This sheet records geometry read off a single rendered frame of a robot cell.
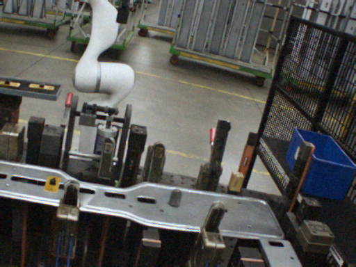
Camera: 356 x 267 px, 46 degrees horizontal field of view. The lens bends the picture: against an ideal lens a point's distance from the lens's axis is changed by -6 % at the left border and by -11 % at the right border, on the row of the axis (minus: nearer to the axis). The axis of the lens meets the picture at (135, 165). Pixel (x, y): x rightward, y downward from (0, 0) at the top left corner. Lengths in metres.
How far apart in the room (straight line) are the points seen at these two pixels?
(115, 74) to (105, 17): 0.22
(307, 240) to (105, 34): 1.00
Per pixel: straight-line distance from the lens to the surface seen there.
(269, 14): 13.32
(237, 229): 1.23
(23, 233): 1.28
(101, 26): 1.66
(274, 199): 2.19
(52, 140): 1.35
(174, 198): 1.23
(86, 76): 1.62
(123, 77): 1.64
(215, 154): 1.37
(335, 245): 1.29
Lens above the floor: 1.61
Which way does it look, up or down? 25 degrees down
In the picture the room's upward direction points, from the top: 12 degrees clockwise
